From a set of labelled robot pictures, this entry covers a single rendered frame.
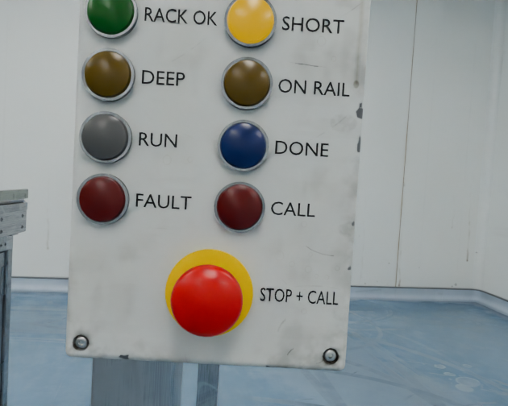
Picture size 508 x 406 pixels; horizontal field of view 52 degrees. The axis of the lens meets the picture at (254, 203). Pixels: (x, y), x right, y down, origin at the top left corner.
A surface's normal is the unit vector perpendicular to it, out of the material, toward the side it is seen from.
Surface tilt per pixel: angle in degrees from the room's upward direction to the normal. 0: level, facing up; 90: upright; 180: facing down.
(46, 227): 90
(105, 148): 93
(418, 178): 90
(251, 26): 93
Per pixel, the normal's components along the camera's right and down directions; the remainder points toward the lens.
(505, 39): -0.99, -0.05
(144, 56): 0.02, 0.05
